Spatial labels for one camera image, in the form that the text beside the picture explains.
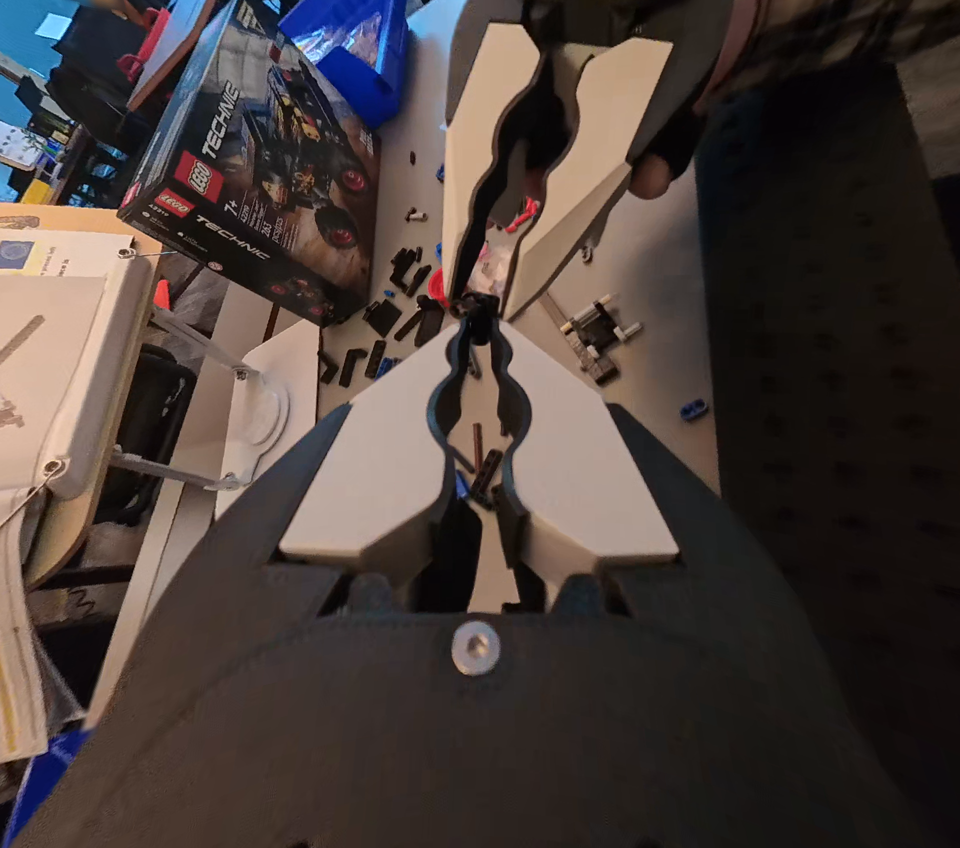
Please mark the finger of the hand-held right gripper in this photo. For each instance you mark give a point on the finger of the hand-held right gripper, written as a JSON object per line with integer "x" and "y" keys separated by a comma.
{"x": 607, "y": 120}
{"x": 480, "y": 98}

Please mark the blue plastic object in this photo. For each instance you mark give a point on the blue plastic object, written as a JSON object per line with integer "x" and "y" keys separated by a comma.
{"x": 360, "y": 83}

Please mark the short brown axle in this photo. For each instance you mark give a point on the short brown axle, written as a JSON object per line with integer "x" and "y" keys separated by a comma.
{"x": 478, "y": 444}

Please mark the black dotted mat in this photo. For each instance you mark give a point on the black dotted mat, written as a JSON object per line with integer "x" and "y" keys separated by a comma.
{"x": 825, "y": 413}

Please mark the small blue two-hole beam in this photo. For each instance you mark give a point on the small blue two-hole beam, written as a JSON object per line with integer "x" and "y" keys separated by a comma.
{"x": 694, "y": 410}

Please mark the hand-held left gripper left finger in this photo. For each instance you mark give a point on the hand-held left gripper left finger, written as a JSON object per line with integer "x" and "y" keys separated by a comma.
{"x": 367, "y": 480}

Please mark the red wheel hub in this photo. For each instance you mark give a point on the red wheel hub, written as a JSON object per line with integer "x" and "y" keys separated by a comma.
{"x": 439, "y": 282}

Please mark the instruction booklet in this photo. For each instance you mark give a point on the instruction booklet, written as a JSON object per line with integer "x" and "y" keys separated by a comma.
{"x": 45, "y": 353}

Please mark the small black axle connector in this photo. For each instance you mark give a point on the small black axle connector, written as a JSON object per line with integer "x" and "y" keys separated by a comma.
{"x": 476, "y": 315}

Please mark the black toy set box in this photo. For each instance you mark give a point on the black toy set box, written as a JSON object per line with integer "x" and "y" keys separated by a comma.
{"x": 247, "y": 188}

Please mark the grey desk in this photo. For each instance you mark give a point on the grey desk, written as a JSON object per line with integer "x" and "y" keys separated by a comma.
{"x": 660, "y": 278}

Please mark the pile of black and blue bricks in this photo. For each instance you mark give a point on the pile of black and blue bricks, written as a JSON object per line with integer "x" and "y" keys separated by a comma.
{"x": 382, "y": 319}

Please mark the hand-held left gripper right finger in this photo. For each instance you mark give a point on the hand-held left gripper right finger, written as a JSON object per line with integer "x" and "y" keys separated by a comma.
{"x": 592, "y": 480}

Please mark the blue storage bin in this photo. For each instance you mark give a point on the blue storage bin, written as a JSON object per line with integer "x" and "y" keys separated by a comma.
{"x": 37, "y": 795}

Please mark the person's right hand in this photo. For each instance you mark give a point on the person's right hand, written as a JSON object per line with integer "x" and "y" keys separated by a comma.
{"x": 651, "y": 179}

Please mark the orange plastic object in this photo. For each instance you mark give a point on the orange plastic object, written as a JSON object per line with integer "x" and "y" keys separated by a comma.
{"x": 162, "y": 294}

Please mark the black beam frame assembly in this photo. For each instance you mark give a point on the black beam frame assembly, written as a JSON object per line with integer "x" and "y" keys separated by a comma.
{"x": 596, "y": 334}

